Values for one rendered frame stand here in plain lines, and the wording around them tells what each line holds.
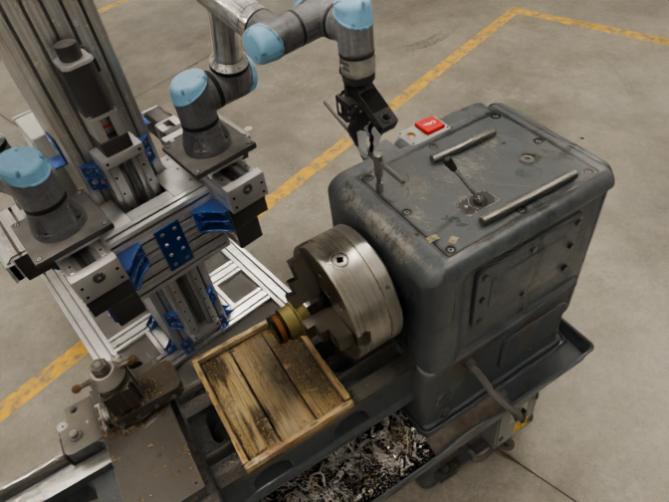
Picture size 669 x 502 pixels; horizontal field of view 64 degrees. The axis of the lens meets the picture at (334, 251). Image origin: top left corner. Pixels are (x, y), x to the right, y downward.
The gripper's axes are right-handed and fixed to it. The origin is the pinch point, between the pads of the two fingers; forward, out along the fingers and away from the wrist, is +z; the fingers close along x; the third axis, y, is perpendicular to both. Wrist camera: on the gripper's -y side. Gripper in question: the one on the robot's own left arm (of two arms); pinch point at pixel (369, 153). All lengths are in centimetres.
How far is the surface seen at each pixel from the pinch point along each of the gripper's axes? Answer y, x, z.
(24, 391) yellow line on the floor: 108, 134, 135
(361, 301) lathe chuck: -24.0, 19.7, 17.0
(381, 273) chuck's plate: -21.6, 12.5, 14.8
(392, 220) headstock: -13.5, 3.4, 9.9
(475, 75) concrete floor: 186, -212, 135
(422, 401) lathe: -31, 8, 64
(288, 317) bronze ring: -13.4, 33.9, 23.1
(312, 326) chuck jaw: -17.8, 30.2, 24.8
